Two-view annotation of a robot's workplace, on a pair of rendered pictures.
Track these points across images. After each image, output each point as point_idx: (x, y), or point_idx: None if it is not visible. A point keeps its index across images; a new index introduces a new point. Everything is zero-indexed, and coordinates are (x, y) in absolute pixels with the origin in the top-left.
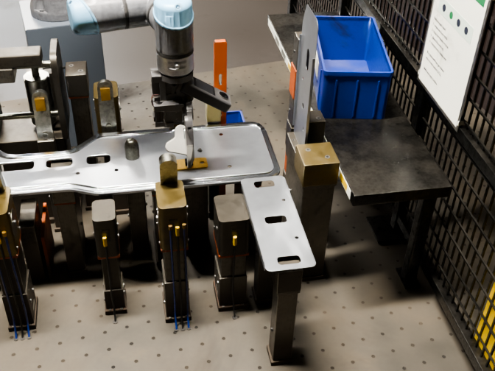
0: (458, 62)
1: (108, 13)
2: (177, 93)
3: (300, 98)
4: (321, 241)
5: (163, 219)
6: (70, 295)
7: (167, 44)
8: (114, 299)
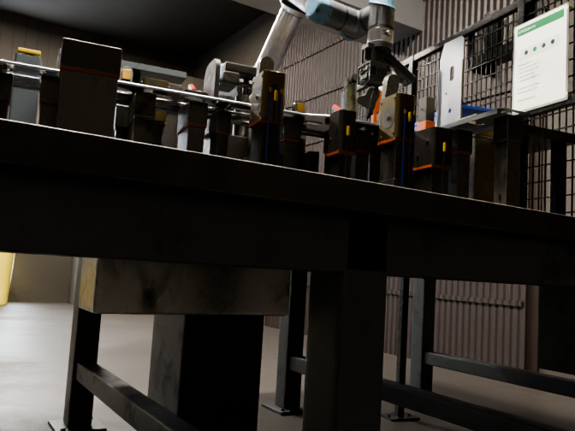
0: (552, 63)
1: (338, 5)
2: (382, 59)
3: (445, 109)
4: (489, 196)
5: (400, 103)
6: None
7: (382, 16)
8: None
